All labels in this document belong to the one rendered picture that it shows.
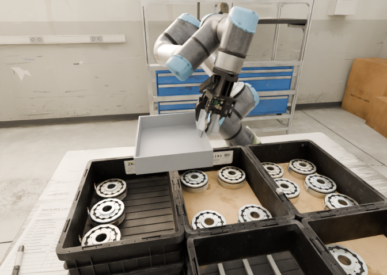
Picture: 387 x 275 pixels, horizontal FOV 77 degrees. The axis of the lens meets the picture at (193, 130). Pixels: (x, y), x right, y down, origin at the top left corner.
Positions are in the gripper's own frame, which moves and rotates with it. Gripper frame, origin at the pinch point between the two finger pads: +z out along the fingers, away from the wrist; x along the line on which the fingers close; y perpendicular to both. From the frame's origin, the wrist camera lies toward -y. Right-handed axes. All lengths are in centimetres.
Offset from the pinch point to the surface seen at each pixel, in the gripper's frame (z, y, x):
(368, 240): 12, 28, 47
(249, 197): 19.7, 3.6, 23.1
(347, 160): 12, -26, 95
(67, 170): 53, -48, -44
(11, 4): 5, -282, -157
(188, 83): 25, -186, 41
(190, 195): 25.4, -1.4, 3.7
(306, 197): 14.2, 7.9, 41.9
